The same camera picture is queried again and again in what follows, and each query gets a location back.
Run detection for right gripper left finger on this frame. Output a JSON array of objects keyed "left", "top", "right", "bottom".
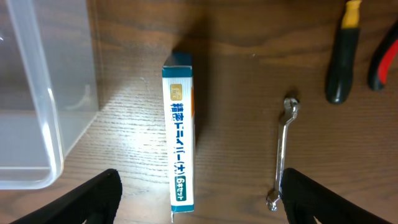
[{"left": 10, "top": 169, "right": 123, "bottom": 224}]

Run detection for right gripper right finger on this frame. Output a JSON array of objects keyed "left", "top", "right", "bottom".
[{"left": 282, "top": 168, "right": 389, "bottom": 224}]

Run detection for white and blue box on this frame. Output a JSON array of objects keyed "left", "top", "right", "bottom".
[{"left": 162, "top": 51, "right": 195, "bottom": 222}]

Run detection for clear plastic container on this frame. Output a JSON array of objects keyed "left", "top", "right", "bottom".
[{"left": 1, "top": 0, "right": 99, "bottom": 190}]

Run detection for small silver wrench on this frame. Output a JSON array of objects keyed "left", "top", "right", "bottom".
[{"left": 266, "top": 97, "right": 300, "bottom": 212}]

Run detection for black and yellow screwdriver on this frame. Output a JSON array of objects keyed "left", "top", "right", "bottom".
[{"left": 325, "top": 0, "right": 361, "bottom": 105}]

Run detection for red handled pliers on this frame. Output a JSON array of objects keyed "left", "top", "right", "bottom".
[{"left": 368, "top": 21, "right": 397, "bottom": 91}]

